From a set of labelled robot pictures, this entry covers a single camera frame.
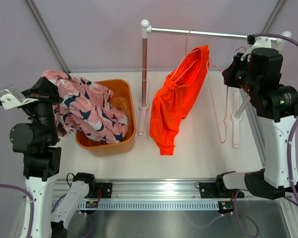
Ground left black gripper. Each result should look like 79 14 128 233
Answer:
21 72 65 142

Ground pink hanger of patterned shorts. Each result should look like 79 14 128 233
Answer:
206 46 246 144

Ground pink hanger of orange shorts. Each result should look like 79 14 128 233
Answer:
169 28 202 86

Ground pink patterned shorts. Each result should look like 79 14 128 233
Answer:
42 70 115 141

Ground orange shorts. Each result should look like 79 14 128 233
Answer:
149 45 210 156

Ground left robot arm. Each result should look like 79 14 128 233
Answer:
9 77 109 238

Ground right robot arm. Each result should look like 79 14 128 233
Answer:
199 47 298 200

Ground white metal clothes rack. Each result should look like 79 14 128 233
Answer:
137 19 292 149

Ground orange plastic laundry basket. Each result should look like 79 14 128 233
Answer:
75 79 136 157

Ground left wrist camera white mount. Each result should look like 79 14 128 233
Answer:
0 85 38 110

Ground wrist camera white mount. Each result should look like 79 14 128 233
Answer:
240 36 272 62
0 85 38 110

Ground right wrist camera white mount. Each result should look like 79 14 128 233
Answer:
240 36 272 62

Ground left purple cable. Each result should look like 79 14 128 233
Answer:
0 103 37 238

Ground aluminium rail frame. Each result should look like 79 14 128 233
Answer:
67 179 298 238

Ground white slotted cable duct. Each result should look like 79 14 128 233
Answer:
78 200 219 211

